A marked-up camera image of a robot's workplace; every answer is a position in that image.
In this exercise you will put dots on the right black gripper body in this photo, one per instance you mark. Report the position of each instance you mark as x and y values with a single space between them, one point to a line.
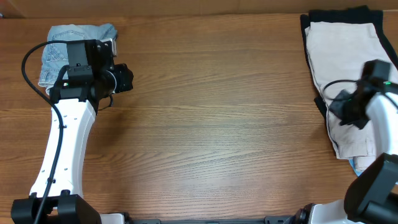
341 101

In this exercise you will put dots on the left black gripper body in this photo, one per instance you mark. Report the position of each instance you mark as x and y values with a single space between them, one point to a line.
100 50

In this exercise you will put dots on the beige khaki shorts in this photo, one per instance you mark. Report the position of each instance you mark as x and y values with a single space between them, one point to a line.
348 141

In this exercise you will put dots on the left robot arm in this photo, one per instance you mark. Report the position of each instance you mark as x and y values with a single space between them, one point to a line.
57 194

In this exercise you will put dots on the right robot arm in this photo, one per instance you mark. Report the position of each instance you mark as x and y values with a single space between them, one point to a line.
369 199

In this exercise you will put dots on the light blue garment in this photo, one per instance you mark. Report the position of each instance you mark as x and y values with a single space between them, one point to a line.
352 164

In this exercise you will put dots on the folded light blue denim shorts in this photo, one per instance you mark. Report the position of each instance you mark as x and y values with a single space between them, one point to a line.
55 56

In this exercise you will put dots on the black garment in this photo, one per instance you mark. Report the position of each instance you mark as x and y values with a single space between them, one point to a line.
342 15

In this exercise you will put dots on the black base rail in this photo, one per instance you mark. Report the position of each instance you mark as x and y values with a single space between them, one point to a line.
266 220

